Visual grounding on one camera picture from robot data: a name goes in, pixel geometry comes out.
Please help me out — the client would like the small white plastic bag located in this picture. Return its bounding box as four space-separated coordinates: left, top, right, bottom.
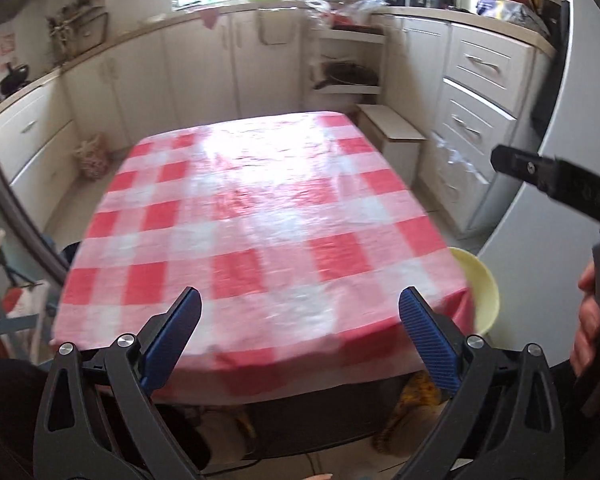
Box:
305 0 334 26

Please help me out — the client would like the yellow plastic basin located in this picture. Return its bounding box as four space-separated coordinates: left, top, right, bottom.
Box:
447 246 501 339

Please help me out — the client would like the white cabinet with wide drawers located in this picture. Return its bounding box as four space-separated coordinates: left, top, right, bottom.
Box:
0 77 81 231

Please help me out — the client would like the white wooden stool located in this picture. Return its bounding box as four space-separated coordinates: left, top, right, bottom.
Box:
357 104 426 191

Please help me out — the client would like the white cabinet with panel drawers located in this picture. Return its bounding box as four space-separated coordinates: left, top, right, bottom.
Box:
380 7 556 239

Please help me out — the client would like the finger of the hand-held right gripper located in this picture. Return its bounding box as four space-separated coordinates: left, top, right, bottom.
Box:
491 144 561 196

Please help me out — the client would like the yellow patterned cloth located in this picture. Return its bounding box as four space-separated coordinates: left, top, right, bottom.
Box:
375 375 451 456

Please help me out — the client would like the kitchen utensil rack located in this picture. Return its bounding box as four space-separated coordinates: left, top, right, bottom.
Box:
47 0 109 66

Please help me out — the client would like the person's right hand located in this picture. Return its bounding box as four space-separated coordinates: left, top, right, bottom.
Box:
570 261 600 377

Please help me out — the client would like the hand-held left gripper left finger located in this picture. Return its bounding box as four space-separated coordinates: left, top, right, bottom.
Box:
32 286 203 480

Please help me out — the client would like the white cabinet with doors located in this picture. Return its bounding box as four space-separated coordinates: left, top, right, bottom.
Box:
62 7 311 146

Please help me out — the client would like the clear crumpled plastic bag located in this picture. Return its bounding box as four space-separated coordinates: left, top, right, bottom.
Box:
350 0 396 26

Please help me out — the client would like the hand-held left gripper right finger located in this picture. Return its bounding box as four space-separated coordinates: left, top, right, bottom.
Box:
398 287 566 480

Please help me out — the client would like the red white checkered tablecloth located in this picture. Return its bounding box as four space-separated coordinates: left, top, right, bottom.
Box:
50 110 476 404

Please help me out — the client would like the white shelf rack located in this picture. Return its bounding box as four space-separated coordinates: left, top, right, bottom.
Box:
305 27 386 111

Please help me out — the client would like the black wok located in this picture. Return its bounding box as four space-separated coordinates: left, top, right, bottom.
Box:
0 62 31 96

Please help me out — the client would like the dark glass pan lid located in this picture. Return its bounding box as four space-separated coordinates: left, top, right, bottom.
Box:
327 62 380 86

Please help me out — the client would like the white appliance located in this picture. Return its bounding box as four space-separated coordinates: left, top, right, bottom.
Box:
475 0 600 357

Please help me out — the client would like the white hanging bin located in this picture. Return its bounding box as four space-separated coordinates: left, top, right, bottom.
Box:
257 10 301 47

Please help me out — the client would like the clear plastic bag on handle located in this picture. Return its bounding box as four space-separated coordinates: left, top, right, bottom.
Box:
430 132 486 181

